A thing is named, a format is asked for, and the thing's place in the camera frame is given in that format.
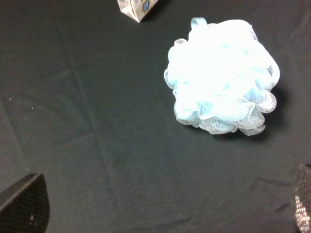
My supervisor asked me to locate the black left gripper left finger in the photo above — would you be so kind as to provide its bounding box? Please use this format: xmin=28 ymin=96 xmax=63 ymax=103
xmin=0 ymin=173 xmax=50 ymax=233

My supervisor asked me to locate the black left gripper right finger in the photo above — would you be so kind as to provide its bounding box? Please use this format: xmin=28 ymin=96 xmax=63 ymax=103
xmin=293 ymin=164 xmax=311 ymax=233

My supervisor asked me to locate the white milk carton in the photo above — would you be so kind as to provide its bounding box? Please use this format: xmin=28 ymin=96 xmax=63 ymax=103
xmin=117 ymin=0 xmax=159 ymax=23

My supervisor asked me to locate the black tablecloth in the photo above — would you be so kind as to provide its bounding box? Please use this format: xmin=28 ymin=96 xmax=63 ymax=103
xmin=0 ymin=0 xmax=311 ymax=233

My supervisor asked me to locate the light blue mesh bath loofah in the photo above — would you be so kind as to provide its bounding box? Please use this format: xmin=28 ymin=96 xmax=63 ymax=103
xmin=164 ymin=17 xmax=280 ymax=136

